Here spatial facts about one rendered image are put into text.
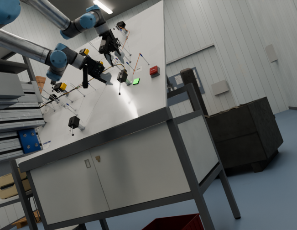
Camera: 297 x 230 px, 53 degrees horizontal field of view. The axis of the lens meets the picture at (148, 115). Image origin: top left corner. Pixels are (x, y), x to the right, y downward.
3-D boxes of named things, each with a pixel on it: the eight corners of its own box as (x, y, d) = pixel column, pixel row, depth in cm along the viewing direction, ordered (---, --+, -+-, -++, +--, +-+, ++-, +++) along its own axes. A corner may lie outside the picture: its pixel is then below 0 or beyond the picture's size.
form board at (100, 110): (20, 164, 208) (18, 163, 206) (52, 65, 270) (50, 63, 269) (167, 108, 156) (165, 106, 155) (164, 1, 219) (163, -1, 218)
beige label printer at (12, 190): (20, 194, 212) (11, 168, 213) (0, 201, 221) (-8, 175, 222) (49, 181, 240) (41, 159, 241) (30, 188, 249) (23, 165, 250)
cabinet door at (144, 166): (190, 191, 157) (165, 121, 159) (109, 210, 180) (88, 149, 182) (191, 190, 159) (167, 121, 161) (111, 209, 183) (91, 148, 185)
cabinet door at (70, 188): (109, 210, 181) (88, 149, 183) (47, 225, 205) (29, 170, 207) (111, 209, 183) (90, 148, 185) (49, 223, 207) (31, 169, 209)
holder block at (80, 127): (77, 142, 181) (65, 134, 175) (80, 125, 189) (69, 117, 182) (83, 139, 179) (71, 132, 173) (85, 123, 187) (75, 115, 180)
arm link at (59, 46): (49, 57, 157) (56, 44, 159) (68, 67, 161) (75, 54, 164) (53, 53, 150) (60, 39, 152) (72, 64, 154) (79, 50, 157)
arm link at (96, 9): (82, 10, 163) (87, 7, 171) (91, 29, 167) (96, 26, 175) (94, 4, 161) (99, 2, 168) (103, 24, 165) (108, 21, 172)
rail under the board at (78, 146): (169, 119, 154) (165, 107, 154) (20, 173, 205) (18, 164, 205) (173, 117, 159) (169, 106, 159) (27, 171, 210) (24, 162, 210)
